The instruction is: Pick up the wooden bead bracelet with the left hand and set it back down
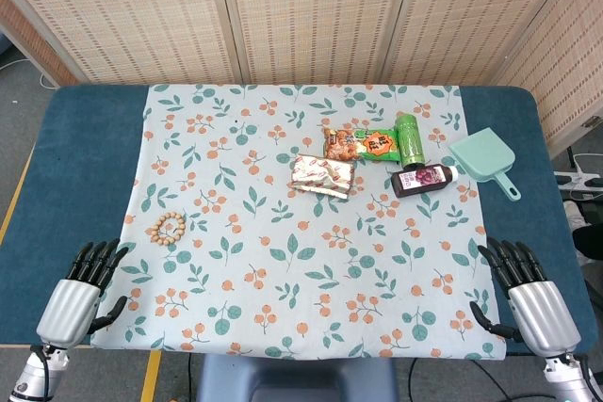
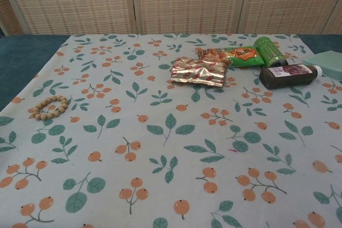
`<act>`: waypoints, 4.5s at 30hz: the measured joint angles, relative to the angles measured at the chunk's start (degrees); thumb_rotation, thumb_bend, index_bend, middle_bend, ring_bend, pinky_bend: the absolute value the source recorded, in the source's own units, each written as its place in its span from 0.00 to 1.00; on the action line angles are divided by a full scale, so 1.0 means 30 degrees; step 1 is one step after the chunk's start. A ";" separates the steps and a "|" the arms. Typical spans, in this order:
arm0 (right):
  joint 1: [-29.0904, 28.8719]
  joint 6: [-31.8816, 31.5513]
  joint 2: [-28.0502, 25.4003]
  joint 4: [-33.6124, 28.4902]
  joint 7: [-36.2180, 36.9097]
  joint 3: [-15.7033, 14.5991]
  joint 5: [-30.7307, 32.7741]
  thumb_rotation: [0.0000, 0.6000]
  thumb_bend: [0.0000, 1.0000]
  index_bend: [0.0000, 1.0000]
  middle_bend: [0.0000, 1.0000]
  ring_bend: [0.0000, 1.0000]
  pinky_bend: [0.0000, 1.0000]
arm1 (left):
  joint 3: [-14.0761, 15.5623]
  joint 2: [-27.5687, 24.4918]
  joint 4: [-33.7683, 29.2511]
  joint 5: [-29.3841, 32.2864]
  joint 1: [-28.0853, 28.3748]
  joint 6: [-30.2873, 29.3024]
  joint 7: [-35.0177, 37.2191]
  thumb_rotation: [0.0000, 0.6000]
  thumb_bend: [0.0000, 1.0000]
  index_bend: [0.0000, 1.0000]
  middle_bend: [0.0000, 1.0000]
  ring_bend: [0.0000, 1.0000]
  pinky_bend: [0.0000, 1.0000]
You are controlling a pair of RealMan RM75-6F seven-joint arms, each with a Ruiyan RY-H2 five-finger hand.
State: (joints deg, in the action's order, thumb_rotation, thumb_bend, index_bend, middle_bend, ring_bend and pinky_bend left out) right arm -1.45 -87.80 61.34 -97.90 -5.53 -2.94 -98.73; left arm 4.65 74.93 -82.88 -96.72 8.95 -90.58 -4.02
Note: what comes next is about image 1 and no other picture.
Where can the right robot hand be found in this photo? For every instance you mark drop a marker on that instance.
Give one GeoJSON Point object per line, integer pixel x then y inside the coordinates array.
{"type": "Point", "coordinates": [542, 312]}

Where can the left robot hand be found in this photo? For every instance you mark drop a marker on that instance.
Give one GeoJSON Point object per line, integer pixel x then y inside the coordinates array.
{"type": "Point", "coordinates": [70, 305]}

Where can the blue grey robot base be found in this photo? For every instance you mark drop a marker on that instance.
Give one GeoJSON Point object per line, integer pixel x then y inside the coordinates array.
{"type": "Point", "coordinates": [297, 381]}

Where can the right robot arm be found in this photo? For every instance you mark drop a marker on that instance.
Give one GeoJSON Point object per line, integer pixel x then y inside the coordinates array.
{"type": "Point", "coordinates": [567, 378]}

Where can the mint green plastic scoop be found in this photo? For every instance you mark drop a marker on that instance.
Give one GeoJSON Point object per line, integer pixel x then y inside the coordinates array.
{"type": "Point", "coordinates": [485, 157]}

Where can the dark purple juice bottle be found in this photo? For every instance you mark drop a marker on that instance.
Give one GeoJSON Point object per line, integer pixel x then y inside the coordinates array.
{"type": "Point", "coordinates": [423, 179]}

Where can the green patterned can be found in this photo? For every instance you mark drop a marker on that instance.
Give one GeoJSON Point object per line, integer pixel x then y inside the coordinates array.
{"type": "Point", "coordinates": [408, 139]}

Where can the floral patterned tablecloth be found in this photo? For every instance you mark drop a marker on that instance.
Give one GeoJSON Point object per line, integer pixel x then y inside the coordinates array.
{"type": "Point", "coordinates": [301, 228]}

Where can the green peanut snack packet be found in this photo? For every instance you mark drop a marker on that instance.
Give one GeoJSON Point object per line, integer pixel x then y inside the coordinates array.
{"type": "Point", "coordinates": [362, 144]}

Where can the silver red snack packet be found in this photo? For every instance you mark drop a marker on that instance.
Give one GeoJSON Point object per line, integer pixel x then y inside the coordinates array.
{"type": "Point", "coordinates": [322, 176]}

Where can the woven folding screen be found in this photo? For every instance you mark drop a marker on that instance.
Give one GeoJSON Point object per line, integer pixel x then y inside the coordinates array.
{"type": "Point", "coordinates": [301, 16]}

